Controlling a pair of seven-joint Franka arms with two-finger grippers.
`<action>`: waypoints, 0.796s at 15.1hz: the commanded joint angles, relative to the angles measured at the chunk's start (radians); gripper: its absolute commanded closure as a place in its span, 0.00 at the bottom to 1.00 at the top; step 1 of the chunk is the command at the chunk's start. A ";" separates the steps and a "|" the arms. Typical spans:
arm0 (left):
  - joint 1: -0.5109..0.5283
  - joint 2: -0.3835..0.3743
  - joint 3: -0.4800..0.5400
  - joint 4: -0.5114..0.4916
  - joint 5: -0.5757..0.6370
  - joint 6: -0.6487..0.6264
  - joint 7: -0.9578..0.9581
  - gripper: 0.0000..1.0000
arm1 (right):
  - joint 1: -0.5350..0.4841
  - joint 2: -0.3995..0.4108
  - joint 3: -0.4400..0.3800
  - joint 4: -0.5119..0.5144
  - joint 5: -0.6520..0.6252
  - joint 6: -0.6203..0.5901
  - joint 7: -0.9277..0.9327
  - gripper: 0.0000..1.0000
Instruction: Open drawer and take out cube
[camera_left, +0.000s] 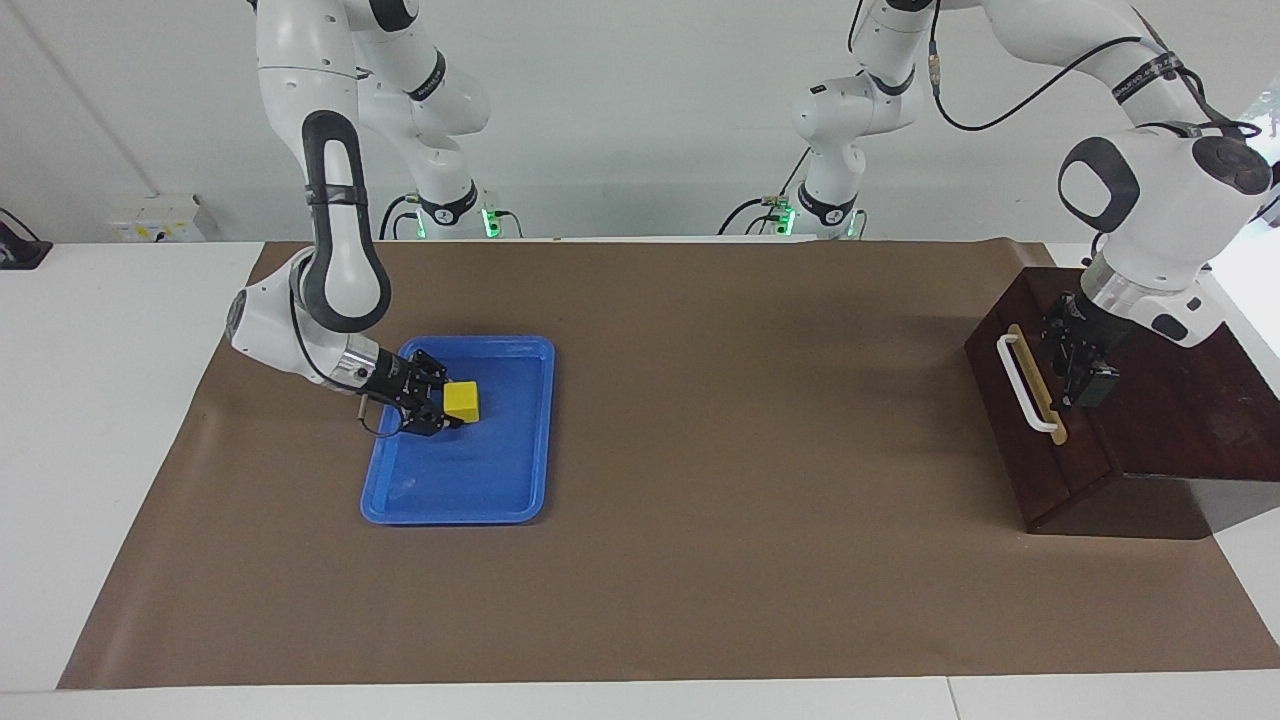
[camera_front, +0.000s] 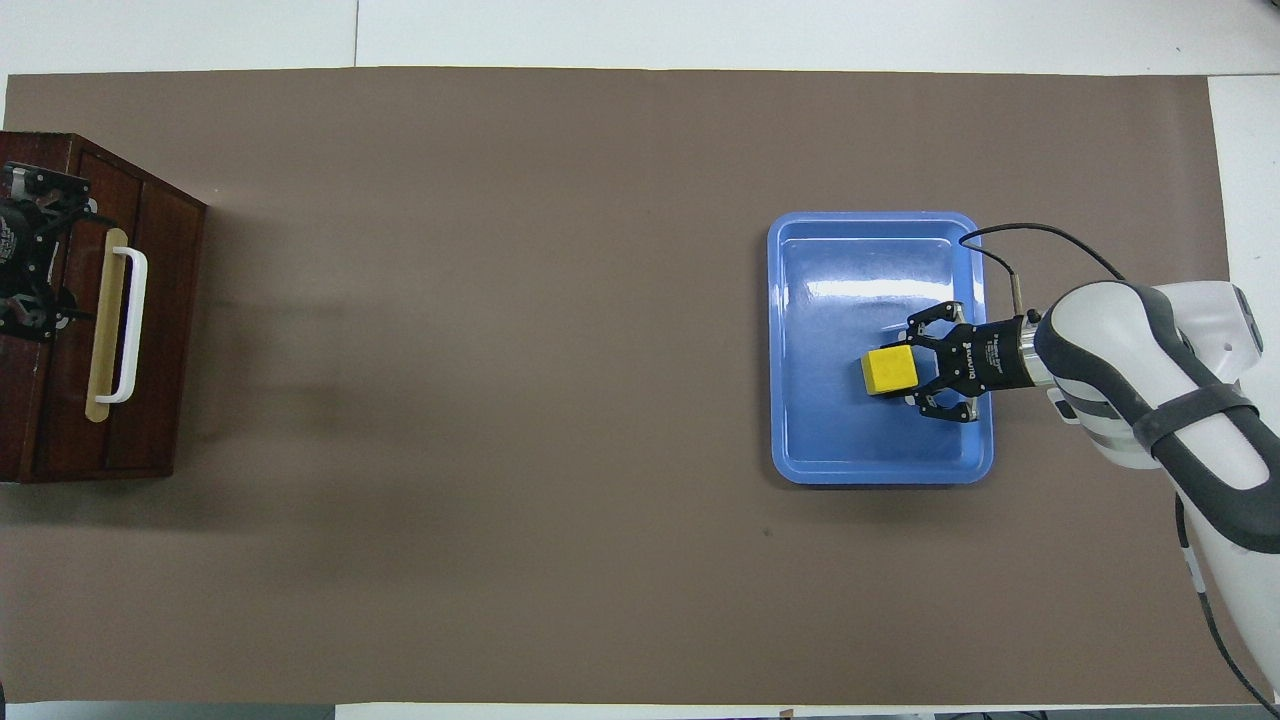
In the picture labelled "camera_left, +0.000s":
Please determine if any brown table mat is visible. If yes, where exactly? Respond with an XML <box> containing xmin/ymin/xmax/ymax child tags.
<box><xmin>57</xmin><ymin>238</ymin><xmax>1280</xmax><ymax>691</ymax></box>

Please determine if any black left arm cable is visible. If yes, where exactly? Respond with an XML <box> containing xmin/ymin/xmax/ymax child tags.
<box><xmin>928</xmin><ymin>0</ymin><xmax>1263</xmax><ymax>136</ymax></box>

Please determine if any wooden drawer with white handle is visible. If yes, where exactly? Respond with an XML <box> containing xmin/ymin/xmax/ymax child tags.
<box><xmin>965</xmin><ymin>280</ymin><xmax>1091</xmax><ymax>506</ymax></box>

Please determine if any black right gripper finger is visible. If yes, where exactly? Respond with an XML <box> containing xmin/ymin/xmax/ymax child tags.
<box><xmin>400</xmin><ymin>405</ymin><xmax>466</xmax><ymax>439</ymax></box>
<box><xmin>405</xmin><ymin>348</ymin><xmax>453</xmax><ymax>389</ymax></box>

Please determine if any black left base cable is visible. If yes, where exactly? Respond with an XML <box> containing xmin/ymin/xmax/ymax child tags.
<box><xmin>718</xmin><ymin>150</ymin><xmax>813</xmax><ymax>236</ymax></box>

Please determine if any black stand base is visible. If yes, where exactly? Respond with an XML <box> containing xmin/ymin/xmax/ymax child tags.
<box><xmin>0</xmin><ymin>208</ymin><xmax>53</xmax><ymax>271</ymax></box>

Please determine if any white wall socket box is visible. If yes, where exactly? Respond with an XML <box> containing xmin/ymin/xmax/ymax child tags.
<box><xmin>108</xmin><ymin>195</ymin><xmax>206</xmax><ymax>243</ymax></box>

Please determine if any blue plastic tray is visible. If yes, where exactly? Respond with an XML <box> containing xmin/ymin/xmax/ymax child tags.
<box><xmin>360</xmin><ymin>335</ymin><xmax>556</xmax><ymax>526</ymax></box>

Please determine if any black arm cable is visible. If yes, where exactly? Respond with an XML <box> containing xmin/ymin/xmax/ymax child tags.
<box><xmin>288</xmin><ymin>270</ymin><xmax>403</xmax><ymax>439</ymax></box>
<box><xmin>928</xmin><ymin>0</ymin><xmax>1263</xmax><ymax>136</ymax></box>

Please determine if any black base cable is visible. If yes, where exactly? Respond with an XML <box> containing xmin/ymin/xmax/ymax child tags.
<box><xmin>718</xmin><ymin>150</ymin><xmax>813</xmax><ymax>236</ymax></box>
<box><xmin>380</xmin><ymin>193</ymin><xmax>426</xmax><ymax>241</ymax></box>

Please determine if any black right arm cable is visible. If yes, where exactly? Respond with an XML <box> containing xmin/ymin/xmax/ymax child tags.
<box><xmin>288</xmin><ymin>270</ymin><xmax>403</xmax><ymax>439</ymax></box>

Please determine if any dark wooden cabinet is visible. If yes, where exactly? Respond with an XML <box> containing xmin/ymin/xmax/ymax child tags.
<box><xmin>965</xmin><ymin>267</ymin><xmax>1280</xmax><ymax>534</ymax></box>

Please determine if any black right base cable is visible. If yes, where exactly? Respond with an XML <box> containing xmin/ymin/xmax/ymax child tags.
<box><xmin>380</xmin><ymin>193</ymin><xmax>426</xmax><ymax>241</ymax></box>

